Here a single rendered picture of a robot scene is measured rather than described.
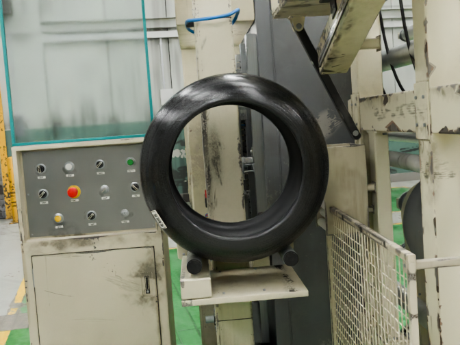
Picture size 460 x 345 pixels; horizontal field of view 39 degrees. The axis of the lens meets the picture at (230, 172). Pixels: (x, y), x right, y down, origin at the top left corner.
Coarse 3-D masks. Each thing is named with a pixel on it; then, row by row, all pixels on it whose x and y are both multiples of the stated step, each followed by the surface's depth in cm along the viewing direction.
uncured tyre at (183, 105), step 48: (192, 96) 184; (240, 96) 184; (288, 96) 187; (144, 144) 187; (288, 144) 212; (144, 192) 188; (288, 192) 213; (192, 240) 186; (240, 240) 186; (288, 240) 190
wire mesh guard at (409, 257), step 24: (384, 240) 156; (336, 264) 217; (360, 264) 184; (384, 264) 160; (408, 264) 139; (336, 288) 221; (408, 288) 140; (360, 312) 188; (384, 312) 164; (408, 312) 141; (336, 336) 230
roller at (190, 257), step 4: (188, 252) 201; (188, 256) 195; (192, 256) 191; (196, 256) 192; (188, 260) 189; (192, 260) 187; (196, 260) 187; (200, 260) 189; (188, 264) 187; (192, 264) 187; (196, 264) 187; (200, 264) 187; (188, 268) 187; (192, 268) 187; (196, 268) 187; (200, 268) 187; (192, 272) 187; (196, 272) 187
